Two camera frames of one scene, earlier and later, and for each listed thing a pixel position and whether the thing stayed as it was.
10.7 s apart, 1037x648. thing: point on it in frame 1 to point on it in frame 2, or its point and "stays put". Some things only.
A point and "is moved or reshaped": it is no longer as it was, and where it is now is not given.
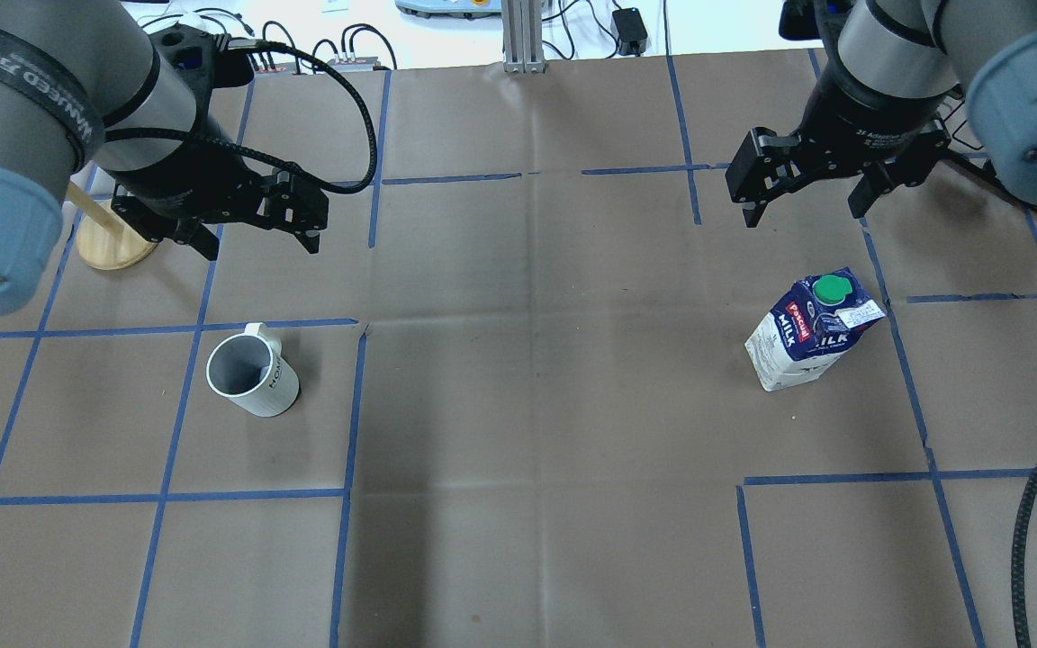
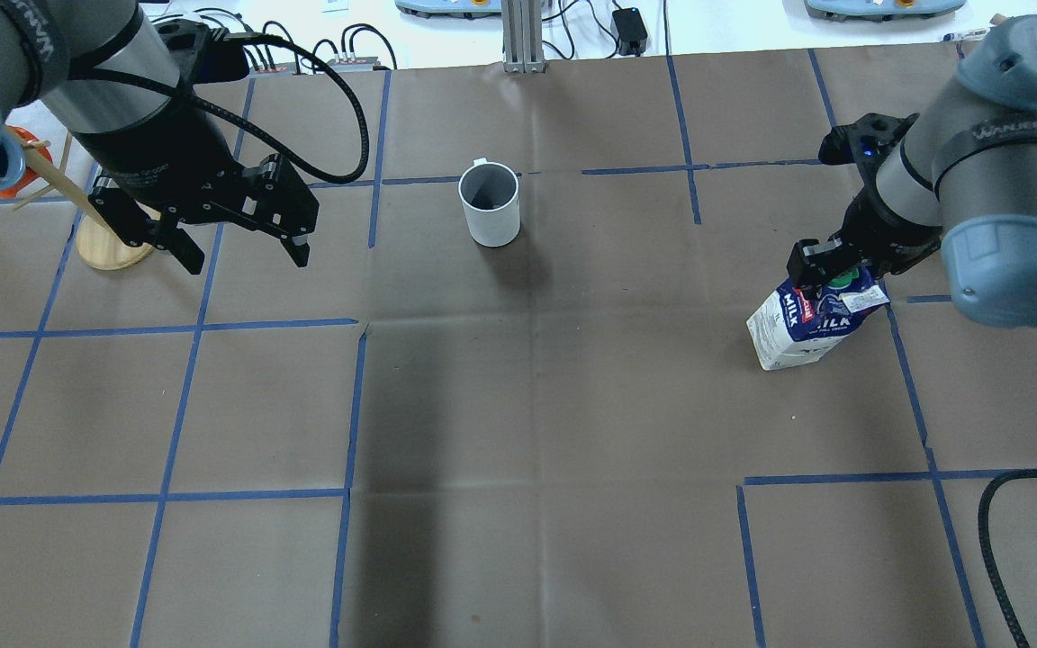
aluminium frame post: x=523 y=49 stays put
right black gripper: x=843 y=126 to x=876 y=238
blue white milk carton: x=805 y=335 is moved or reshaped
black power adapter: x=629 y=31 stays put
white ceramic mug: x=249 y=369 to x=490 y=194
